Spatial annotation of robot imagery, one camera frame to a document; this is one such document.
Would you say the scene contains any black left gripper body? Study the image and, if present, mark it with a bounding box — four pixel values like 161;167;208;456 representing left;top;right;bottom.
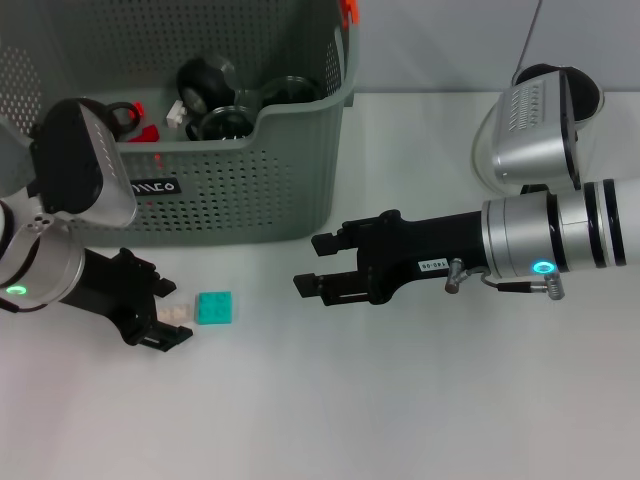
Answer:
59;246;162;347

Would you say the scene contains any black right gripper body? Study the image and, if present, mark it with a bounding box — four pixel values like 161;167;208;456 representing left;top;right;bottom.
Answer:
354;209;491;307

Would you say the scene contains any white building brick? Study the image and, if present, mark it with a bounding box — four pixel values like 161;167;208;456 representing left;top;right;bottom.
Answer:
158;301;195;325
165;99;189;129

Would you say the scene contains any teal building brick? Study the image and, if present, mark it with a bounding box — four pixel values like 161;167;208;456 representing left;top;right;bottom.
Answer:
194;290;235;326

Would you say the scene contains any dark red brick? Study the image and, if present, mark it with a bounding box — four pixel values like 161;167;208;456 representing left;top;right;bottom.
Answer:
129;124;161;144

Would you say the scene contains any glass teacup with black base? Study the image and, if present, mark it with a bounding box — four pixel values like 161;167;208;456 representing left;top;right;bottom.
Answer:
184;104;256;143
259;76;324;109
176;56;262;115

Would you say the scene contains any grey-green perforated storage bin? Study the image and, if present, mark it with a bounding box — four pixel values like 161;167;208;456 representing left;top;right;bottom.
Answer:
0;0;361;250

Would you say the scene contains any dark clay teapot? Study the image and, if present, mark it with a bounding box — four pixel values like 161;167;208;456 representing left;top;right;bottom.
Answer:
102;99;140;143

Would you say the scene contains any right gripper cable with plug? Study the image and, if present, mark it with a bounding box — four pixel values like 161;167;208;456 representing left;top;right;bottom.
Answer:
444;257;551;295

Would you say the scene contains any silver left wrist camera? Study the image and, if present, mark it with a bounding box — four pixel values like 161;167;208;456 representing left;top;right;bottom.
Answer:
29;97;140;230

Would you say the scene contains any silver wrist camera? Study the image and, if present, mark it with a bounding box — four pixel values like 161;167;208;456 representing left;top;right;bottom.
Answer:
489;69;585;191
29;97;140;230

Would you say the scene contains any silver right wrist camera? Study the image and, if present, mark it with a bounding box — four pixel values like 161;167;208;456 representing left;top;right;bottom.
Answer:
489;69;585;191

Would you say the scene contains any thin grey wall cable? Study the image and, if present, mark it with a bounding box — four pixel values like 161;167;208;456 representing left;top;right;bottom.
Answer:
514;0;544;74

